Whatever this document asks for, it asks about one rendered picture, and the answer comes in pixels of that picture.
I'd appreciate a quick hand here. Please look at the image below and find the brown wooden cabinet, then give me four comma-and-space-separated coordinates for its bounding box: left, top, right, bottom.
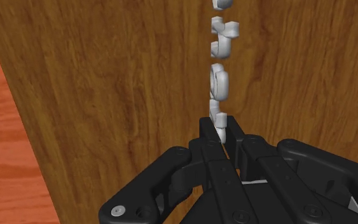
0, 0, 358, 224

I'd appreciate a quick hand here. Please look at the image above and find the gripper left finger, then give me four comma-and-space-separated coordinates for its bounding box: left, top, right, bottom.
99, 117, 259, 224

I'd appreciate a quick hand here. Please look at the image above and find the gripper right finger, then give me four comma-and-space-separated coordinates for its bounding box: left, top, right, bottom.
224, 116, 358, 224

